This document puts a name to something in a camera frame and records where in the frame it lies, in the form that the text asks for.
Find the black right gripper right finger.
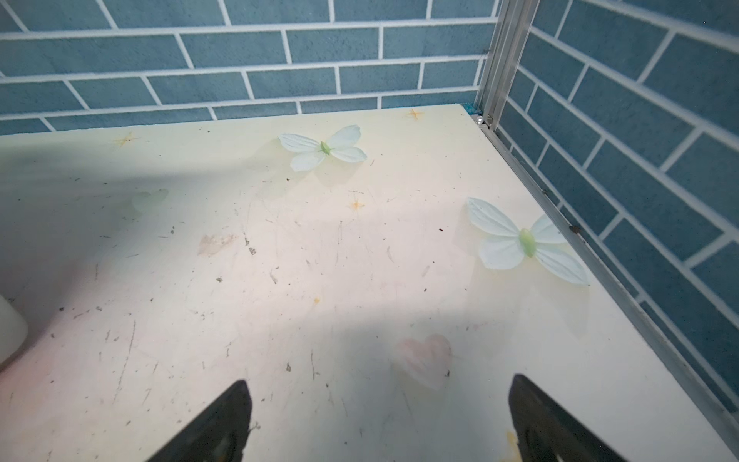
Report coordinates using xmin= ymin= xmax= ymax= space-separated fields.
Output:
xmin=508 ymin=373 xmax=625 ymax=462

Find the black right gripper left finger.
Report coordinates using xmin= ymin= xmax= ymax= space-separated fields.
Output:
xmin=148 ymin=379 xmax=252 ymax=462

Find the white plastic laundry basket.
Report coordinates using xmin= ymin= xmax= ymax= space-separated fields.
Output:
xmin=0 ymin=298 xmax=28 ymax=366

